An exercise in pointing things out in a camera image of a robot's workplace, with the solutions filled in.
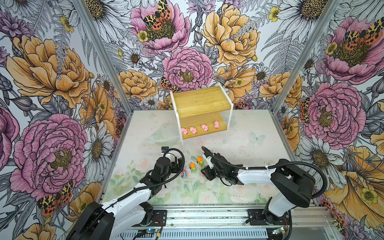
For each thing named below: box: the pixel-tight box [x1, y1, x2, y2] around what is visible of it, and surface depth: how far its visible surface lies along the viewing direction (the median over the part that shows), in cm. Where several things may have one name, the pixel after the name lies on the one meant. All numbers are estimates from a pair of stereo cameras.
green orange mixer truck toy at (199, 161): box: [196, 156, 204, 166], surface depth 93 cm
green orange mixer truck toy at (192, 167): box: [189, 163, 197, 174], surface depth 91 cm
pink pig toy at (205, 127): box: [201, 124, 209, 132], surface depth 90 cm
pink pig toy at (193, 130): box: [189, 127, 197, 134], surface depth 89 cm
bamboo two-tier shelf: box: [169, 82, 234, 145], surface depth 83 cm
